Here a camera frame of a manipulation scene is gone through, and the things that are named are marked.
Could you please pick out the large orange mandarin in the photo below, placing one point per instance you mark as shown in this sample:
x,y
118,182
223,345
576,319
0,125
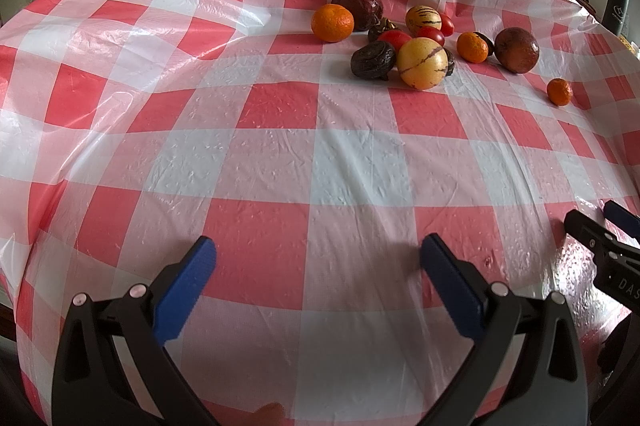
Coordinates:
x,y
332,23

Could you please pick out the small orange mandarin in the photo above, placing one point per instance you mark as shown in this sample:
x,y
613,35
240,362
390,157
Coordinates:
x,y
559,92

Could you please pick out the dark mangosteen back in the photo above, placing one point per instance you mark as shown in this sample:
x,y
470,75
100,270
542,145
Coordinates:
x,y
381,26

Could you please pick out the small striped yellow melon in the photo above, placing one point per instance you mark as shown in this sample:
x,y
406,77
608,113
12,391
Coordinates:
x,y
422,16

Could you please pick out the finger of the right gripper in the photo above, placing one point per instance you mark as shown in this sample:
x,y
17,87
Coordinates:
x,y
622,218
601,242

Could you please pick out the round purple passion fruit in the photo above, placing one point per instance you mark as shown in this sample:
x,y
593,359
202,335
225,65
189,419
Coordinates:
x,y
517,50

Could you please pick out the medium orange mandarin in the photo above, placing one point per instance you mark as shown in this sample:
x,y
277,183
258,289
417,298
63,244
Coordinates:
x,y
472,48

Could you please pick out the red tomato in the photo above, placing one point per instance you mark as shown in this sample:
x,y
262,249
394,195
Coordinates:
x,y
431,33
446,25
396,38

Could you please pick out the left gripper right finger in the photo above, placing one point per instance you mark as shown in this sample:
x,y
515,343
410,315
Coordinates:
x,y
525,366

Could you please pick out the large striped yellow melon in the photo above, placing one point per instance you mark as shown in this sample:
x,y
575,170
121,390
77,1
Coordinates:
x,y
422,63

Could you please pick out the black thermos bottle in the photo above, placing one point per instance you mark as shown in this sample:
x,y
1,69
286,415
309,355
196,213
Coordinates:
x,y
614,16

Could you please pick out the wrinkled red apple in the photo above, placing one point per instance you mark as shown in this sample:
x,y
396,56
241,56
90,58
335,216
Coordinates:
x,y
366,13

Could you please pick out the dark mangosteen front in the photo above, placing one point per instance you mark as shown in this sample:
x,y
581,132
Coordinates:
x,y
374,61

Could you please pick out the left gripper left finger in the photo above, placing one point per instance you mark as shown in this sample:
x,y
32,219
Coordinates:
x,y
90,386

